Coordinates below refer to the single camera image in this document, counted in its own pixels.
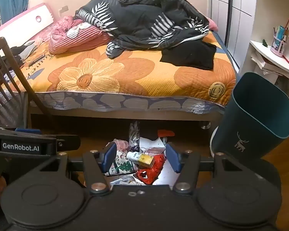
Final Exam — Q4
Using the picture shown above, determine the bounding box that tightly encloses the black and white cloth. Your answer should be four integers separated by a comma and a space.
11, 40, 38, 64

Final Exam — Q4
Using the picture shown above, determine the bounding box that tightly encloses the crumpled white plastic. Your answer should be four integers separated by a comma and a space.
109, 176, 141, 186

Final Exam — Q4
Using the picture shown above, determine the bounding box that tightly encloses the teal bin with deer print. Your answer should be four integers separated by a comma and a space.
211, 72, 289, 160

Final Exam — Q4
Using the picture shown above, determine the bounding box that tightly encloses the white shelf unit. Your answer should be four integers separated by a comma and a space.
238, 0, 289, 106

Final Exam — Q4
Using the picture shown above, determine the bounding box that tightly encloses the bed with orange floral sheet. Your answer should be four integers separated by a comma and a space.
0, 25, 238, 129

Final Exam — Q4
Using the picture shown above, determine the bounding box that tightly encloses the white and yellow bottle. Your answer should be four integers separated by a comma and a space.
126, 151, 155, 168

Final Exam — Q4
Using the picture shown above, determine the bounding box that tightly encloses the plain black cloth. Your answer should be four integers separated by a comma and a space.
160, 40, 217, 71

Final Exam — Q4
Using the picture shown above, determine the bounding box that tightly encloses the dark wooden chair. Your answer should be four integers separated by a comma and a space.
0, 37, 50, 128

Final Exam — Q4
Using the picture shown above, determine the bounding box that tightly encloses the pink pen holder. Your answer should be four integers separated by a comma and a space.
270, 25, 289, 57

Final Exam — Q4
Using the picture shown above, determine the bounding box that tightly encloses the stack of loose papers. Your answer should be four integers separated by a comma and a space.
250, 49, 289, 80

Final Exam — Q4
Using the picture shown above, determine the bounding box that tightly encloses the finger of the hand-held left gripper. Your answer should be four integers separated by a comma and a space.
14, 128, 42, 135
55, 135, 80, 151

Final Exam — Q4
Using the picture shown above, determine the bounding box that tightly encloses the red plastic bag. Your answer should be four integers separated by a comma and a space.
135, 154, 166, 186

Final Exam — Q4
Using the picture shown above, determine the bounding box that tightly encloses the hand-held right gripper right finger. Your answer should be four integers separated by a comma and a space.
165, 142, 246, 194

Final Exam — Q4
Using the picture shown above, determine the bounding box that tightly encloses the black leaf-print duvet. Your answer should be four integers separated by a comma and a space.
75, 0, 210, 59

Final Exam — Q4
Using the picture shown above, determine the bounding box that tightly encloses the white paper sheet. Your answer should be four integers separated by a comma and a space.
154, 160, 181, 186

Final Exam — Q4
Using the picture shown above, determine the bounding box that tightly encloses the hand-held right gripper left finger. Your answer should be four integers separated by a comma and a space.
40, 141, 118, 194

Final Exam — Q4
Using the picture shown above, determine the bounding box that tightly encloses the white sliding wardrobe door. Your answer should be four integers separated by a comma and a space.
207, 0, 258, 73

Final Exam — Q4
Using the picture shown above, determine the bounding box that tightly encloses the pink and white headboard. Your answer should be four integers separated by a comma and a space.
0, 3, 55, 44

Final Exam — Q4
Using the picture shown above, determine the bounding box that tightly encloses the white and pink wrapper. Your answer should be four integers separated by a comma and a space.
139, 137, 166, 156

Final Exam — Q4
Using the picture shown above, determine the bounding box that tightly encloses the crumpled pink wrapper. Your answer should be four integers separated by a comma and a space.
112, 138, 130, 152

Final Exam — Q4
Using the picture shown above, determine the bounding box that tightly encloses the grey patterned plastic bag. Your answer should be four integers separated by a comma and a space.
128, 121, 141, 151

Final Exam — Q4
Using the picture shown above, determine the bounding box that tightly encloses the white Christmas-print bag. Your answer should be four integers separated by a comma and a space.
103, 149, 138, 176

